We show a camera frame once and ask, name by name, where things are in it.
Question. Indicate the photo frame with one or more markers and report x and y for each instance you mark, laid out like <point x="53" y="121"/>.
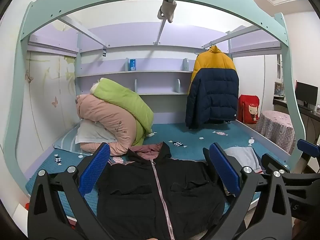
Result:
<point x="278" y="88"/>

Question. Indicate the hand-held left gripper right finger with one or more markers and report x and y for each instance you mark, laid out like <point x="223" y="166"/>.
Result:
<point x="225" y="170"/>

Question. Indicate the blue striped pillow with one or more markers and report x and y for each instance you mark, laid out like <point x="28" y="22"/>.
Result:
<point x="65" y="142"/>

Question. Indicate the black computer monitor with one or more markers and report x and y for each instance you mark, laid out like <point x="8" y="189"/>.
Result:
<point x="306" y="93"/>

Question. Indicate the dark desk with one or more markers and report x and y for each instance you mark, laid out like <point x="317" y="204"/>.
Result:
<point x="285" y="103"/>

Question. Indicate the white wardrobe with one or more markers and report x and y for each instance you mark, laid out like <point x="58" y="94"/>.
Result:
<point x="250" y="75"/>

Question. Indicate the pink quilt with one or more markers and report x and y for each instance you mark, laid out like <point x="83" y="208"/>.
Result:
<point x="105" y="115"/>

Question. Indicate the grey folded garment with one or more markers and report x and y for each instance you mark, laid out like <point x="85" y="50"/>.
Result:
<point x="240" y="155"/>

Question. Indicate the green quilt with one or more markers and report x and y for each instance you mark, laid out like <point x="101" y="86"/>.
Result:
<point x="125" y="100"/>

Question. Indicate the white pillow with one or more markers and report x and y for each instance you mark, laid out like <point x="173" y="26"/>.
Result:
<point x="92" y="132"/>

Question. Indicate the red cartoon bag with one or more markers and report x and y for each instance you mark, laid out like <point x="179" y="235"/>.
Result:
<point x="247" y="110"/>

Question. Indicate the mint green bunk bed frame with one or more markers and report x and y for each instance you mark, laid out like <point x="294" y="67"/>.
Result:
<point x="100" y="7"/>

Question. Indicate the lavender wall shelf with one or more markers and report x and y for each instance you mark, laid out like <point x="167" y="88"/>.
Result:
<point x="150" y="73"/>

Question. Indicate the black hanging tag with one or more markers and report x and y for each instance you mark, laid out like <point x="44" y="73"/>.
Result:
<point x="104" y="52"/>

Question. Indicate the black hooded jacket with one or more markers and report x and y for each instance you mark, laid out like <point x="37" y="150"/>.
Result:
<point x="130" y="180"/>

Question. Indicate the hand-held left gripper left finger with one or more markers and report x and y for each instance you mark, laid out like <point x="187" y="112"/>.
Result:
<point x="96" y="170"/>

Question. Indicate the teal quilted bed mat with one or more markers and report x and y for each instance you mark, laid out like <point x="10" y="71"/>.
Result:
<point x="190" y="135"/>

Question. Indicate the pink patterned tablecloth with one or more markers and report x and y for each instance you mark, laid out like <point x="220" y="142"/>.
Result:
<point x="275" y="127"/>

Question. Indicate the grey hanging cloth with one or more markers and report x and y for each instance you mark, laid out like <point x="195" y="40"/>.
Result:
<point x="167" y="8"/>

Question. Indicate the butterfly wall sticker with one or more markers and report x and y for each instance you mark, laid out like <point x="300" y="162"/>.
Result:
<point x="29" y="78"/>
<point x="55" y="101"/>

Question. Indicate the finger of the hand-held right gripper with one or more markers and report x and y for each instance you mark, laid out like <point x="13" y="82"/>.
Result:
<point x="308" y="147"/>
<point x="275" y="162"/>

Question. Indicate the blue box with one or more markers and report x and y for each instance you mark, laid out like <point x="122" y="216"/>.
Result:
<point x="132" y="65"/>

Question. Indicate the yellow and navy puffer jacket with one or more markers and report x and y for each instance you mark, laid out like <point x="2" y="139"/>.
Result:
<point x="212" y="92"/>

